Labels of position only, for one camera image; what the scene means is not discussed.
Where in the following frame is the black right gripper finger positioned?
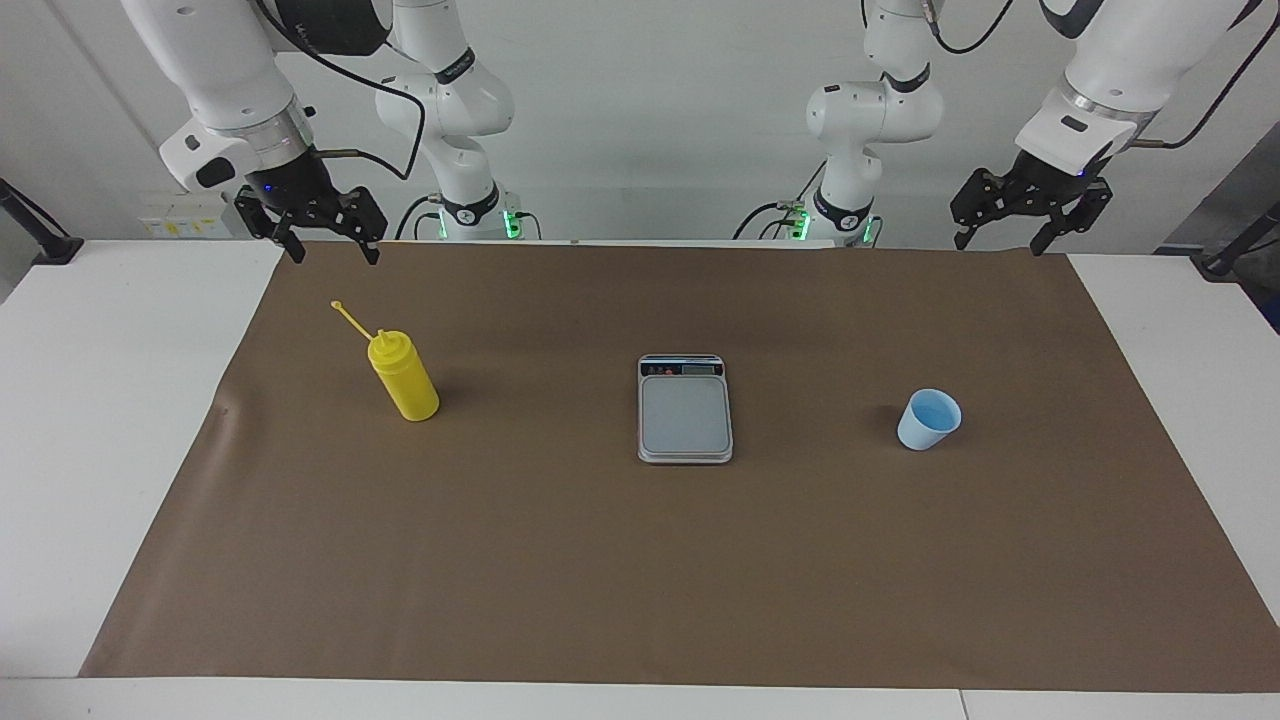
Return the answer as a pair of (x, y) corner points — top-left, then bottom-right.
(338, 186), (388, 265)
(235, 188), (306, 263)

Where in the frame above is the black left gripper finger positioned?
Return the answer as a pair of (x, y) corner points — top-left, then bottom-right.
(950, 168), (1011, 251)
(1030, 180), (1113, 256)

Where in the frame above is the yellow squeeze bottle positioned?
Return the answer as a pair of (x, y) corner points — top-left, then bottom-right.
(330, 300), (441, 423)

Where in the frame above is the light blue plastic cup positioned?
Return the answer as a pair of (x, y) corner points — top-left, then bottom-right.
(897, 389), (963, 452)

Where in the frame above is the silver digital kitchen scale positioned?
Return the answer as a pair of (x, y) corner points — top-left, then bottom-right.
(637, 353), (734, 466)

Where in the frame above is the black clamp stand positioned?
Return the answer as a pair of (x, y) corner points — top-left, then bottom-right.
(0, 178), (84, 266)
(1190, 200), (1280, 278)

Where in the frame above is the brown paper mat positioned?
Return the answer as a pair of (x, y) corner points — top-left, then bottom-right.
(78, 240), (1280, 694)

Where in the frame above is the black base cable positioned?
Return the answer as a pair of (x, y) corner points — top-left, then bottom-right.
(395, 193), (446, 241)
(733, 160), (831, 241)

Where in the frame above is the white wall outlet box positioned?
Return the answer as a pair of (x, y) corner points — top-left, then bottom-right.
(138, 192), (246, 239)

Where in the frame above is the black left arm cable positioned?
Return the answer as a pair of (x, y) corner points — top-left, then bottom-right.
(920, 0), (1280, 151)

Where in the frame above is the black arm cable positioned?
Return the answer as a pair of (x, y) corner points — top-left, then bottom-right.
(920, 0), (1280, 151)
(255, 0), (428, 183)

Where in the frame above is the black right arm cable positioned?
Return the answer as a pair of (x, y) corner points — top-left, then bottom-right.
(255, 0), (428, 183)

